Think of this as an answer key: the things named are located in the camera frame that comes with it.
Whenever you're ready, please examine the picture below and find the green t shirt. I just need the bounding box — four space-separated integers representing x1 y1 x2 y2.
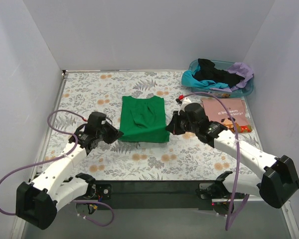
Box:
120 96 169 143

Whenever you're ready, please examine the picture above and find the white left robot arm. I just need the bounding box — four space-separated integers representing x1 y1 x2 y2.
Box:
15 112 123 230

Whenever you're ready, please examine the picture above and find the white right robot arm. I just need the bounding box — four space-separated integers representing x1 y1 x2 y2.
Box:
166 98 299 209

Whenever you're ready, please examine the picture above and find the folded pink t shirt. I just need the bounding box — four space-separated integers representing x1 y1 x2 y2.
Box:
201 98 252 133

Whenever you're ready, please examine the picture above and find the floral table cloth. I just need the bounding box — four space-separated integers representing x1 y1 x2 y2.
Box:
45 71 252 180

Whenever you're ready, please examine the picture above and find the teal t shirt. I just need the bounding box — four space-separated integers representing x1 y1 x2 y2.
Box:
181 70 232 92

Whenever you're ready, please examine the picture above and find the black t shirt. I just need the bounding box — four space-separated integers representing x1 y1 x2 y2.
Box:
193 59 245 88

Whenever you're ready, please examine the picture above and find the teal plastic laundry basket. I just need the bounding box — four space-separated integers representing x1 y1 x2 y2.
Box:
191 60 254 98

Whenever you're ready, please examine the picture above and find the lavender t shirt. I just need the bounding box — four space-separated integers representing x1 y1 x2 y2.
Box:
210 62 254 92

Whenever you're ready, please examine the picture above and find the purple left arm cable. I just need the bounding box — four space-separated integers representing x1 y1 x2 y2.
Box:
0 109 115 227

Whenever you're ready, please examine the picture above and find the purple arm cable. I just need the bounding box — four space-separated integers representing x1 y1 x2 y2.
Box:
0 109 115 227
176 92 250 231

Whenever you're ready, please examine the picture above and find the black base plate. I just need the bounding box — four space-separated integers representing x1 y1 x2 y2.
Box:
72 180 246 211

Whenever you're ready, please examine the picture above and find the aluminium frame rail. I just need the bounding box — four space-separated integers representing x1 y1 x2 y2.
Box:
17 181 290 204

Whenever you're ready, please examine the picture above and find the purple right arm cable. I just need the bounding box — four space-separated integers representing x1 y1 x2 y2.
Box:
176 92 250 231

